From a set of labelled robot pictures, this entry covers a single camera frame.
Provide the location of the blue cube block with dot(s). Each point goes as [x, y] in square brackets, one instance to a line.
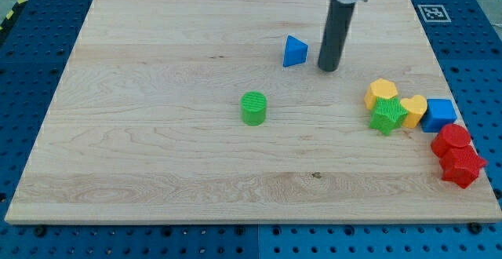
[439, 113]

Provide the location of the red cylinder block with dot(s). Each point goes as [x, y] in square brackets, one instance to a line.
[450, 136]

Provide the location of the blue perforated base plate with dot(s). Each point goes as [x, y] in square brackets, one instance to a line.
[32, 60]

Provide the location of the blue triangle block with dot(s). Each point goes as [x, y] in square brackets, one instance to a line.
[295, 52]

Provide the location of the light wooden board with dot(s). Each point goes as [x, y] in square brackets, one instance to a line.
[145, 124]

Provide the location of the green star block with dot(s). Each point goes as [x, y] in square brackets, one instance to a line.
[387, 115]

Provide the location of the yellow hexagon block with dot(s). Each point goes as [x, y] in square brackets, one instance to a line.
[380, 88]

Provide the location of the green cylinder block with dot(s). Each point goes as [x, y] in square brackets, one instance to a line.
[253, 108]

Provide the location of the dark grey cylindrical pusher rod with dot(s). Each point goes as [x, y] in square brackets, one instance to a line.
[338, 21]

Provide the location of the red star block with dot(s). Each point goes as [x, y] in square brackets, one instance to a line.
[462, 166]

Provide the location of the yellow heart block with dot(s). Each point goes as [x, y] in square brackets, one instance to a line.
[416, 107]

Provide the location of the white fiducial marker tag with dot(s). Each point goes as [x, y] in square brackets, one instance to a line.
[432, 13]

